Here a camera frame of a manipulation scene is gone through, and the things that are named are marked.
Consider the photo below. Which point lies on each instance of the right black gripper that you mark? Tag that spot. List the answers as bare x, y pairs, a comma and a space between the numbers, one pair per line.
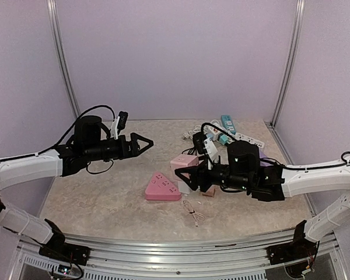
189, 181

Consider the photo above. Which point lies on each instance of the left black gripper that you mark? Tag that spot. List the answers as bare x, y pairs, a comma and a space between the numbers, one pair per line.
133, 146

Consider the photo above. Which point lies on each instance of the pink cube socket adapter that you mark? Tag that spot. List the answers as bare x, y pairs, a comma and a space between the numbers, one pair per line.
182, 161

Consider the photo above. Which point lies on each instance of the small pink charger plug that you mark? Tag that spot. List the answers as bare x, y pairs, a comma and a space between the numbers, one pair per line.
210, 192

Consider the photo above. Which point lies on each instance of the pink triangular power socket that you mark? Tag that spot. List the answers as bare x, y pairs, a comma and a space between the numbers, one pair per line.
160, 188

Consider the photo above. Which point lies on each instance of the white cartoon charger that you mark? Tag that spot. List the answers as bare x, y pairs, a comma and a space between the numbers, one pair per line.
215, 128

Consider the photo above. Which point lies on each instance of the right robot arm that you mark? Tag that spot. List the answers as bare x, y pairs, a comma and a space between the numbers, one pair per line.
298, 180

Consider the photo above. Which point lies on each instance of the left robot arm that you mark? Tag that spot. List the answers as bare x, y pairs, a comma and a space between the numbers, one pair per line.
52, 162

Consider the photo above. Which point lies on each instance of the mint green charger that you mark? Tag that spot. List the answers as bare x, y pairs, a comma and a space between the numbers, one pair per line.
224, 139

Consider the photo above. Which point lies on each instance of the white power strip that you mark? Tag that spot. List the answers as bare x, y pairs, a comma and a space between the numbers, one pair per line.
250, 140

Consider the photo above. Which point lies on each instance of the teal power strip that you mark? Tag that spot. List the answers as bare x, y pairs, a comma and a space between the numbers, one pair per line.
228, 124

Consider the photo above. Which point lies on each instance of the purple power strip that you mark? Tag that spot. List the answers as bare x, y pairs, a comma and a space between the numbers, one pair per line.
262, 156

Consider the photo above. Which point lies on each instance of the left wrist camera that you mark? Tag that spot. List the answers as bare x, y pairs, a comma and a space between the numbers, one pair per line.
118, 124

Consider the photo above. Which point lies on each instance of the aluminium front rail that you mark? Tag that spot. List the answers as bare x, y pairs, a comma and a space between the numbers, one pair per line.
195, 259

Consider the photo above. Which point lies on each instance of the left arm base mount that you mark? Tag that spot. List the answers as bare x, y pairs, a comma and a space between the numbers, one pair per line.
69, 253

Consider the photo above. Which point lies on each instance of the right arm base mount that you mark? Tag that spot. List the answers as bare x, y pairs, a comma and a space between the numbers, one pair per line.
284, 253

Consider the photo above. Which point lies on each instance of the left aluminium post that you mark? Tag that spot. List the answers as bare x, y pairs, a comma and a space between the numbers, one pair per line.
61, 57

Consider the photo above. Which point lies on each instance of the aluminium post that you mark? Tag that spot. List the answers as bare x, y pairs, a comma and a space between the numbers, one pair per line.
61, 57
290, 61

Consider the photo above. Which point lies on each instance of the right aluminium post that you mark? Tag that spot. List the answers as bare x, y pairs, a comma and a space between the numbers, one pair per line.
290, 61

